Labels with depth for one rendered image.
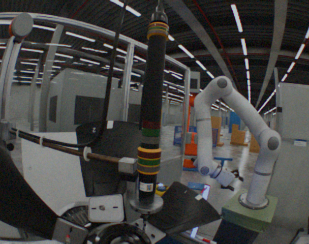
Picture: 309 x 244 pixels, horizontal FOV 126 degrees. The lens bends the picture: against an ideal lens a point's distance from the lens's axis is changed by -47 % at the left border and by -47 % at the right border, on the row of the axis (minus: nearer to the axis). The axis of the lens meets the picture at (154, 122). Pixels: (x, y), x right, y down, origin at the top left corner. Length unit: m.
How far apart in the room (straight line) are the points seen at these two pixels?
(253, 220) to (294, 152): 1.40
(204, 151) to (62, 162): 0.65
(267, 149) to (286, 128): 1.28
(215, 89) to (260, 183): 0.56
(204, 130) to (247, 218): 0.54
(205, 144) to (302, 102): 1.60
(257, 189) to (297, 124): 1.33
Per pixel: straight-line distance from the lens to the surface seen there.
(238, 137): 9.46
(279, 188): 2.18
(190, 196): 0.52
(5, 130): 0.67
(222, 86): 0.74
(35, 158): 0.58
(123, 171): 0.28
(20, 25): 0.87
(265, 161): 0.81
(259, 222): 0.81
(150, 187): 0.28
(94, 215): 0.35
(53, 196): 0.54
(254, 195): 0.88
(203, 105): 0.82
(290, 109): 2.02
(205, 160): 0.76
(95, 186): 0.35
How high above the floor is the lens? 1.46
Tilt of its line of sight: 3 degrees down
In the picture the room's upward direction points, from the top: 4 degrees clockwise
